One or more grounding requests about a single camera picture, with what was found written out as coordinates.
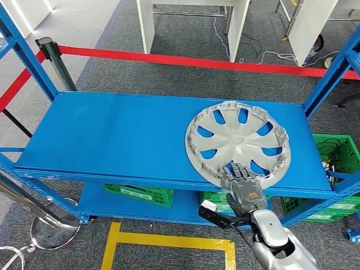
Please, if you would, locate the black office chair base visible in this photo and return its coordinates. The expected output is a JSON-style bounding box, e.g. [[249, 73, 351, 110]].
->
[[334, 80, 360, 109]]

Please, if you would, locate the dark round object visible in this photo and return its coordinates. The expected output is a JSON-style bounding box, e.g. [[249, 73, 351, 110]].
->
[[306, 33, 325, 62]]

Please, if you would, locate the red barrier belt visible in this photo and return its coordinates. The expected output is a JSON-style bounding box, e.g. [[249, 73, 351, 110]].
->
[[57, 45, 360, 81], [0, 50, 47, 113]]

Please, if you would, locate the green crate holding cables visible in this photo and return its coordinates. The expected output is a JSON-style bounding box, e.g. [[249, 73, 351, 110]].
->
[[280, 133, 360, 214]]

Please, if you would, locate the white cable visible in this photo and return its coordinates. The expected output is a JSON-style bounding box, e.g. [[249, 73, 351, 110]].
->
[[212, 16, 245, 64], [257, 50, 338, 68]]

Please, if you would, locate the black barrier strap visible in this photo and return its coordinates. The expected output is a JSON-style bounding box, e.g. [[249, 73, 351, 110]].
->
[[2, 109, 33, 140]]

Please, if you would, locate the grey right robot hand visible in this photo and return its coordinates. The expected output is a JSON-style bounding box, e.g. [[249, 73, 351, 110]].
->
[[221, 162, 268, 218]]

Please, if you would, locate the grey plastic wheel hubcap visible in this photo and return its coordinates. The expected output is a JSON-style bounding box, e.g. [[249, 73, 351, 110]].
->
[[185, 101, 292, 190]]

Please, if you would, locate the white desk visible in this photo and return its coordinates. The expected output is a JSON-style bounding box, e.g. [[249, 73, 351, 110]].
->
[[137, 0, 251, 64], [275, 0, 360, 68]]

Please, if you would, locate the green plastic crate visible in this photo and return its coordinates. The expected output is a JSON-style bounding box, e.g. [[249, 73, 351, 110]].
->
[[298, 209, 360, 223], [103, 183, 175, 209], [200, 191, 273, 214]]

